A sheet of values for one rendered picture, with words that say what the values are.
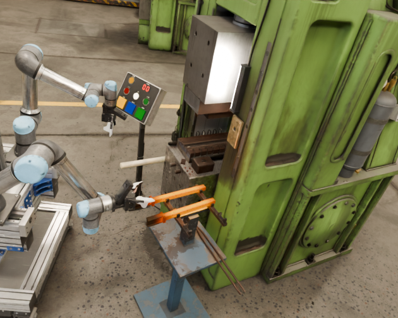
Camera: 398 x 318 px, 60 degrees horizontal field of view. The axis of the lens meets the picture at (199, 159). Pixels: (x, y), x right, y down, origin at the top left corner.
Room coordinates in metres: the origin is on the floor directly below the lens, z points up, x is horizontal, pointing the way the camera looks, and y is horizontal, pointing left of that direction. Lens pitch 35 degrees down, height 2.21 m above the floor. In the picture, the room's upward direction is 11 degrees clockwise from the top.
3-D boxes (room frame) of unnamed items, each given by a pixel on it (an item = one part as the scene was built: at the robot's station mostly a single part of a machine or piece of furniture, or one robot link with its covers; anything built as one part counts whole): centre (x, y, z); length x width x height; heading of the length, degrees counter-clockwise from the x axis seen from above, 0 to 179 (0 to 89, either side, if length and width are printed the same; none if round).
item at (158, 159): (2.11, 0.38, 0.62); 0.44 x 0.05 x 0.05; 123
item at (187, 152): (1.99, -0.06, 0.96); 0.42 x 0.20 x 0.09; 123
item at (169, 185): (1.95, -0.10, 0.69); 0.56 x 0.38 x 0.45; 123
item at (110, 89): (1.95, 0.63, 1.23); 0.09 x 0.08 x 0.11; 105
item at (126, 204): (1.23, 0.33, 1.02); 0.12 x 0.08 x 0.09; 127
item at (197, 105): (1.99, -0.06, 1.32); 0.42 x 0.20 x 0.10; 123
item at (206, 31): (1.95, -0.08, 1.56); 0.42 x 0.39 x 0.40; 123
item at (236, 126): (1.68, -0.17, 1.27); 0.09 x 0.02 x 0.17; 33
